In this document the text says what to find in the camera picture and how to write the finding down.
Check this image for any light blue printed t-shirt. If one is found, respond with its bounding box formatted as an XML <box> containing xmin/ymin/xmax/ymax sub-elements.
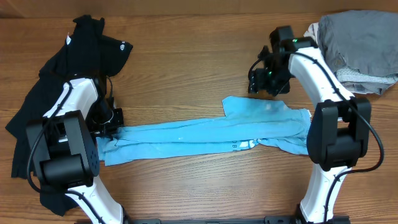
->
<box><xmin>96</xmin><ymin>96</ymin><xmax>311</xmax><ymax>166</ymax></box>

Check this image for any left black cable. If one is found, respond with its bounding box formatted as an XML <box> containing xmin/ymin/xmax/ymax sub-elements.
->
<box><xmin>26</xmin><ymin>82</ymin><xmax>108</xmax><ymax>224</ymax></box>

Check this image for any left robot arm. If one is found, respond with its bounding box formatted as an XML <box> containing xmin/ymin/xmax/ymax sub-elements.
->
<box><xmin>26</xmin><ymin>77</ymin><xmax>130</xmax><ymax>223</ymax></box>

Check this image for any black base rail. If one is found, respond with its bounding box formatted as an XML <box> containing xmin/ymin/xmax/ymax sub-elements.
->
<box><xmin>124</xmin><ymin>216</ymin><xmax>305</xmax><ymax>224</ymax></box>

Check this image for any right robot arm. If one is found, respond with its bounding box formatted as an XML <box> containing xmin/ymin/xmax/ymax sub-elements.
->
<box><xmin>248</xmin><ymin>26</ymin><xmax>371</xmax><ymax>224</ymax></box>

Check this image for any grey folded garment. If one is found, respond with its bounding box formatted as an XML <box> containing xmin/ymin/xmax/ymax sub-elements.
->
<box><xmin>317</xmin><ymin>11</ymin><xmax>397</xmax><ymax>95</ymax></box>

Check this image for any beige folded garment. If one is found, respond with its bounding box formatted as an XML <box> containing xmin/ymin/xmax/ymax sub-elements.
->
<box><xmin>303</xmin><ymin>22</ymin><xmax>319</xmax><ymax>42</ymax></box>

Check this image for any black t-shirt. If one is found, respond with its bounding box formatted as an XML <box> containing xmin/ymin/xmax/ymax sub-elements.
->
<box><xmin>4</xmin><ymin>14</ymin><xmax>134</xmax><ymax>217</ymax></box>

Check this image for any right black cable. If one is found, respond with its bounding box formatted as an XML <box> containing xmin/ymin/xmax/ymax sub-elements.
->
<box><xmin>248</xmin><ymin>51</ymin><xmax>385</xmax><ymax>224</ymax></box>

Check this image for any black cable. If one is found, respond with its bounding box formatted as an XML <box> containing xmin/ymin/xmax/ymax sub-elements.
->
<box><xmin>248</xmin><ymin>51</ymin><xmax>385</xmax><ymax>224</ymax></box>
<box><xmin>26</xmin><ymin>82</ymin><xmax>108</xmax><ymax>224</ymax></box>

